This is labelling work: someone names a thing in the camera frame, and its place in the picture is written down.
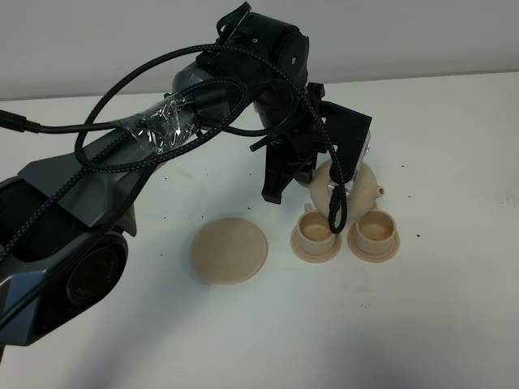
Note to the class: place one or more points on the beige right teacup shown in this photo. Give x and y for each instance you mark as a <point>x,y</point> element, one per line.
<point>376,218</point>

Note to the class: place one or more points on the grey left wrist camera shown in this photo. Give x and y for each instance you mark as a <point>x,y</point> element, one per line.
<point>350,184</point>

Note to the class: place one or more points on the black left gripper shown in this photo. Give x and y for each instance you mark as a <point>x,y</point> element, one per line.
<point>295,141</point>

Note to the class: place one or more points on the beige teapot saucer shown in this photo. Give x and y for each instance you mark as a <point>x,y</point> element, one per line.
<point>228,251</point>

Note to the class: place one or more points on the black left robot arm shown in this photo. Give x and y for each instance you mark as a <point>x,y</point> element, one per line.
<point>64,219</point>

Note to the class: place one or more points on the beige teapot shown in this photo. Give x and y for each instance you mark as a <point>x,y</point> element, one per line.
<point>362,197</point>

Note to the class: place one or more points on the beige right cup saucer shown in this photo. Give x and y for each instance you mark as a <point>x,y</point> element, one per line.
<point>373,245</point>

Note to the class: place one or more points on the beige teacup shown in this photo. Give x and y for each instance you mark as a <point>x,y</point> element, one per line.
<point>376,218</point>
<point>312,233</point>

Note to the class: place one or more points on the beige left teacup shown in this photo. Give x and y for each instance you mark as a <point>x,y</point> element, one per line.
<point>312,233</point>

